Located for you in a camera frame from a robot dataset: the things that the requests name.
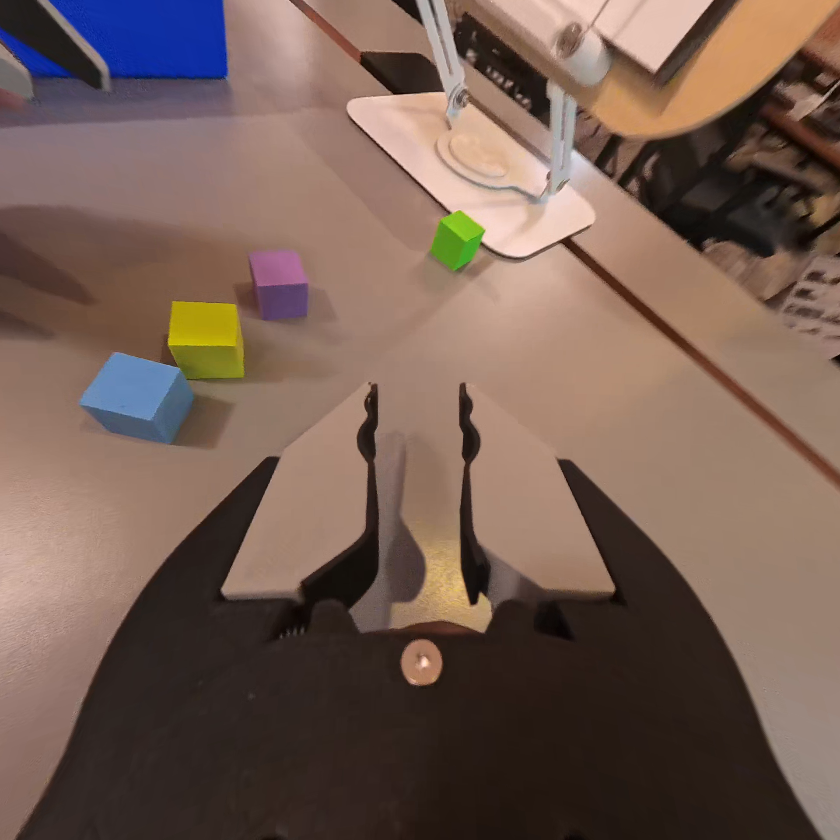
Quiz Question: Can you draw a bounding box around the blue foam cube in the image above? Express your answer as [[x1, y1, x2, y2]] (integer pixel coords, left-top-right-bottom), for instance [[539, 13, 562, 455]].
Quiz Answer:
[[79, 352, 196, 445]]

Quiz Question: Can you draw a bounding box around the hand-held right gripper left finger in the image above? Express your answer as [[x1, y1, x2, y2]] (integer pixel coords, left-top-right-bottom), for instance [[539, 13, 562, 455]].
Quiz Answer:
[[220, 382, 381, 609]]

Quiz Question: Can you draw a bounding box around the green foam cube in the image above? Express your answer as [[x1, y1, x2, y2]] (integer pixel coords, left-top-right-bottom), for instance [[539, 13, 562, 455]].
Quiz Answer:
[[430, 210, 486, 272]]

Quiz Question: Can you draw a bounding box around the black table cable cover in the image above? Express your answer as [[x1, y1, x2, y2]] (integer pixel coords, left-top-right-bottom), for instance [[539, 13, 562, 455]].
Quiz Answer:
[[360, 50, 445, 97]]

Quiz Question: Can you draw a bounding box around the white printed paper sheet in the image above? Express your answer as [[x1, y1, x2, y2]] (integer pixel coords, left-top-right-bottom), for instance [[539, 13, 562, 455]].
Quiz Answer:
[[591, 0, 718, 74]]

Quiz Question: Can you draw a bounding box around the wooden document stand white base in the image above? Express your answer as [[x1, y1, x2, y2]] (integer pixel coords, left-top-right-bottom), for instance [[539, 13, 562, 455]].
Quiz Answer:
[[347, 0, 840, 261]]

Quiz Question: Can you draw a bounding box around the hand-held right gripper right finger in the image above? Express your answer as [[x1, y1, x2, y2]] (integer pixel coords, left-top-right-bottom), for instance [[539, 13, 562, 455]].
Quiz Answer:
[[458, 382, 616, 606]]

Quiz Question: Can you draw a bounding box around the blue plastic bin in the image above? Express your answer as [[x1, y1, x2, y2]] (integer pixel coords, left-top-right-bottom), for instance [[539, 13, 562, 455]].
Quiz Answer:
[[0, 0, 228, 80]]

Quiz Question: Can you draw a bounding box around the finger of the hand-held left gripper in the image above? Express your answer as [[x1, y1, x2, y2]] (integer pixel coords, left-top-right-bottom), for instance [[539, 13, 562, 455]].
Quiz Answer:
[[0, 49, 35, 101], [0, 0, 113, 91]]

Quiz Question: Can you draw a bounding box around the yellow foam cube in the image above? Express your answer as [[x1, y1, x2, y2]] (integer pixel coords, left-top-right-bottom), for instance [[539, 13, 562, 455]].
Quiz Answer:
[[167, 301, 245, 381]]

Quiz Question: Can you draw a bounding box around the purple foam cube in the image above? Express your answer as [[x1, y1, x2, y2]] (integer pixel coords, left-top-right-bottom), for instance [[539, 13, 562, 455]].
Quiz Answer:
[[248, 248, 309, 322]]

